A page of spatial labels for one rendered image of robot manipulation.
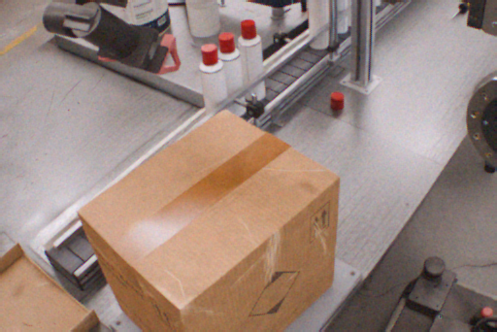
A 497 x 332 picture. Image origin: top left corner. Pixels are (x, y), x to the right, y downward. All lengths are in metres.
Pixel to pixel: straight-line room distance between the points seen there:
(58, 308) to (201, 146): 0.44
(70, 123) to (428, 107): 0.92
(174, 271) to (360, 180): 0.60
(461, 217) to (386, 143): 1.06
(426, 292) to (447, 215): 0.65
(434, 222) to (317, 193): 1.52
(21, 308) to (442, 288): 1.19
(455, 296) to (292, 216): 1.09
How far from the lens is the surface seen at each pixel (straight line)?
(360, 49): 1.42
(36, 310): 1.12
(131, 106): 1.49
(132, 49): 0.90
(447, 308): 1.76
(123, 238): 0.77
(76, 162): 1.37
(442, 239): 2.23
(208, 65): 1.18
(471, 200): 2.40
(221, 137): 0.88
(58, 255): 1.12
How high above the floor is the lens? 1.69
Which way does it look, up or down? 44 degrees down
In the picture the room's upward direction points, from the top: 6 degrees counter-clockwise
